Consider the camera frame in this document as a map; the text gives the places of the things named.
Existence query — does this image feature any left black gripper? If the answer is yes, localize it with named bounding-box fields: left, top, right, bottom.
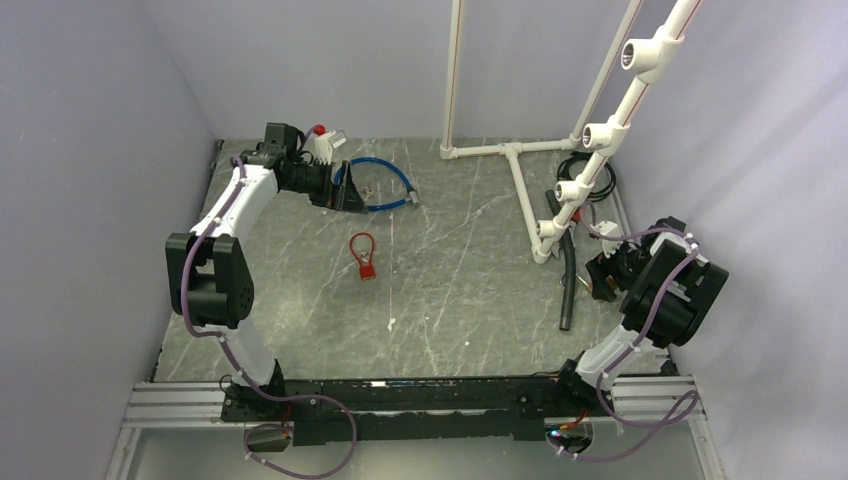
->
left=283, top=158, right=368, bottom=214

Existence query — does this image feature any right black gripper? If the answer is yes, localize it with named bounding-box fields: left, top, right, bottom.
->
left=584, top=237, right=650, bottom=302

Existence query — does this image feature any blue cable lock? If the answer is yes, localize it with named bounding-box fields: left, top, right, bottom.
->
left=348, top=156, right=422, bottom=214

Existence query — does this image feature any red cable lock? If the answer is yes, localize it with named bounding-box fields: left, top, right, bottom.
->
left=348, top=232, right=377, bottom=281

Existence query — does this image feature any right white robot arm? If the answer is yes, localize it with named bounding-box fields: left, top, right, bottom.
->
left=550, top=216, right=729, bottom=415

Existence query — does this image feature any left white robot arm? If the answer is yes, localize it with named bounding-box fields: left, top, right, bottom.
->
left=165, top=122, right=367, bottom=420

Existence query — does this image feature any dark grey rod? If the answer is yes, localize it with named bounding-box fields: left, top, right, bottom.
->
left=558, top=231, right=577, bottom=332

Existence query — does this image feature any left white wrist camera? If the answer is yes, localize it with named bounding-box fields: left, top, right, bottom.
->
left=312, top=124, right=347, bottom=165

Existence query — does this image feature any aluminium frame rail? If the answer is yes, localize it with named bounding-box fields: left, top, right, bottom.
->
left=121, top=371, right=724, bottom=479

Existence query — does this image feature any black coiled cable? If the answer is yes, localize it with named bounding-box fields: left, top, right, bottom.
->
left=556, top=150, right=617, bottom=203

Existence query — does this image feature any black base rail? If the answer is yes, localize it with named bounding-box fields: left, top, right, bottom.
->
left=221, top=361, right=610, bottom=446

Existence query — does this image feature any white PVC pipe frame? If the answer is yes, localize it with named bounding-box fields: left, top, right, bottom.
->
left=439, top=0, right=701, bottom=265

